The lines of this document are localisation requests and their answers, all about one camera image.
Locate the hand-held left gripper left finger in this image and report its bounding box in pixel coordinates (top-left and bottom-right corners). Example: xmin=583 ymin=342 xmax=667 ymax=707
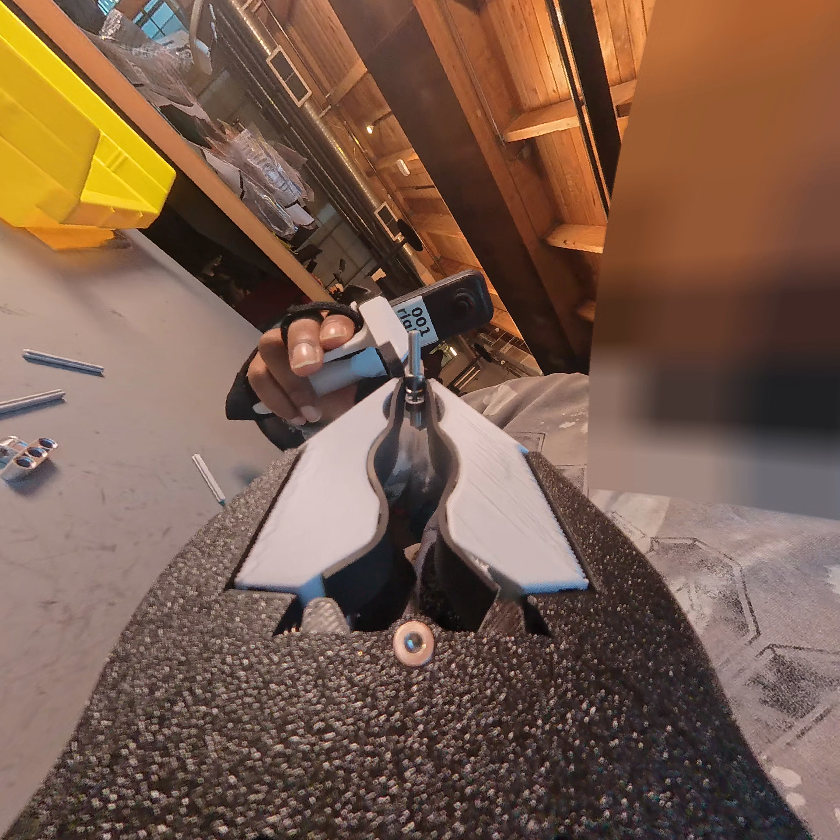
xmin=234 ymin=379 xmax=421 ymax=632

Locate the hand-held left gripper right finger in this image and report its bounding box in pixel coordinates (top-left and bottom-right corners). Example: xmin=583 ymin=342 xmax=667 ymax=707
xmin=423 ymin=382 xmax=589 ymax=636

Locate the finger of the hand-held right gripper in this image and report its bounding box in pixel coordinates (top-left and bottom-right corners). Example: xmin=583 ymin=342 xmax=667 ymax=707
xmin=356 ymin=295 xmax=412 ymax=379

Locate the grey twin axle assembly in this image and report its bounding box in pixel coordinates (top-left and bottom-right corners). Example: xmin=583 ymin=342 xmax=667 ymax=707
xmin=402 ymin=330 xmax=426 ymax=427

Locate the grey three-hole pin connector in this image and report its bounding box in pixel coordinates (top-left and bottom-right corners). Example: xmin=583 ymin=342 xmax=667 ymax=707
xmin=0 ymin=435 xmax=60 ymax=483

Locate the person's right hand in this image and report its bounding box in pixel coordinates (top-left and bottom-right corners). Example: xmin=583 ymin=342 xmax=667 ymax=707
xmin=249 ymin=315 xmax=361 ymax=426

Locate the grey toy axle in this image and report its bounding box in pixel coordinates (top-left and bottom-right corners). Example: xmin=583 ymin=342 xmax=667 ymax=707
xmin=21 ymin=349 xmax=106 ymax=377
xmin=0 ymin=389 xmax=67 ymax=416
xmin=192 ymin=453 xmax=227 ymax=506

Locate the heap of clear plastic bags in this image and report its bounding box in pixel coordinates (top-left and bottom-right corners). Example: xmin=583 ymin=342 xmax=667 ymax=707
xmin=98 ymin=36 xmax=317 ymax=238

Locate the yellow plastic parts bin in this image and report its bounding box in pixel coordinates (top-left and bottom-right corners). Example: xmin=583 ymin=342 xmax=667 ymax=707
xmin=0 ymin=7 xmax=102 ymax=250
xmin=66 ymin=85 xmax=177 ymax=231

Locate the metal ventilation duct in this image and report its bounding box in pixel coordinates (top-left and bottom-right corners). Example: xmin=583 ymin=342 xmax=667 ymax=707
xmin=217 ymin=0 xmax=431 ymax=260

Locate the long wooden rail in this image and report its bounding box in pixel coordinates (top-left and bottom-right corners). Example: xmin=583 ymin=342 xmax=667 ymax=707
xmin=13 ymin=0 xmax=337 ymax=304

